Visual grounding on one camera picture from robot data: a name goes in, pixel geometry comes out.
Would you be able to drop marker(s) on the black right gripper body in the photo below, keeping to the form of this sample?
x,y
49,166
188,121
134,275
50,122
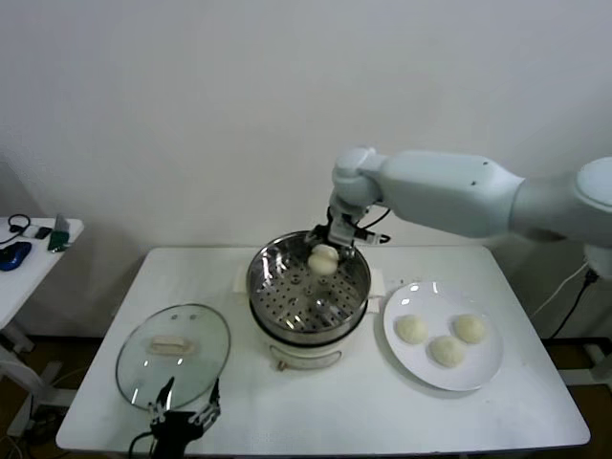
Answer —
x,y
340,224

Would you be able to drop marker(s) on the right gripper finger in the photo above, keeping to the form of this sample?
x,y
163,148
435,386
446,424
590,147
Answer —
x,y
316,235
347,249

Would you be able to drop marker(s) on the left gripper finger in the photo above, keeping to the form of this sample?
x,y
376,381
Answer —
x,y
212,401
161,401

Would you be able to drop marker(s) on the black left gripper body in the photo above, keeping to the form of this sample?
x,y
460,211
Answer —
x,y
174,430

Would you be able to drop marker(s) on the white steamed baozi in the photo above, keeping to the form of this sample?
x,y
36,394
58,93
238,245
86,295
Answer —
x,y
447,351
411,329
469,328
322,263

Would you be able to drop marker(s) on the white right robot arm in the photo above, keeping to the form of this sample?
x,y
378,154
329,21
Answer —
x,y
440,191

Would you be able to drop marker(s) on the stainless steel steamer basket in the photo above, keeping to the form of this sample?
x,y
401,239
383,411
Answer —
x,y
287,296

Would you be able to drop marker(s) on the white round plate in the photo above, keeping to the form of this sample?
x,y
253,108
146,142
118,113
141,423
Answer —
x,y
421,306

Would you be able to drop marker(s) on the white side table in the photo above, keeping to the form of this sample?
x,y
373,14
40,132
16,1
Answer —
x,y
38,268

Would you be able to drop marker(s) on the small black device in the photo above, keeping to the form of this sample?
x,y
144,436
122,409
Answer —
x,y
44,233

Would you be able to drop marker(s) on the blue computer mouse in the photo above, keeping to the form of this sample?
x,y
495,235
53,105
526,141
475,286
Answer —
x,y
14,255

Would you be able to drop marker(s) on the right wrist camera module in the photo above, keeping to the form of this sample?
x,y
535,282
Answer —
x,y
370,235

